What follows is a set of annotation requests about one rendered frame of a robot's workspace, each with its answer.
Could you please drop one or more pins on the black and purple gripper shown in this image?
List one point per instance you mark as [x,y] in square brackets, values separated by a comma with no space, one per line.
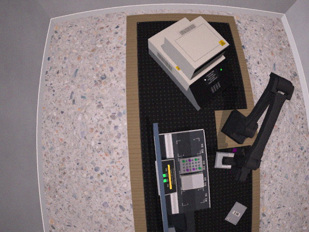
[236,151]

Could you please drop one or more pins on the white pcr plate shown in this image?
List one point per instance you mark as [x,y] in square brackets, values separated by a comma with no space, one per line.
[219,159]

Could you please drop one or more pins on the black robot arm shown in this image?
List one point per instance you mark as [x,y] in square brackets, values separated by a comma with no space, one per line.
[246,127]

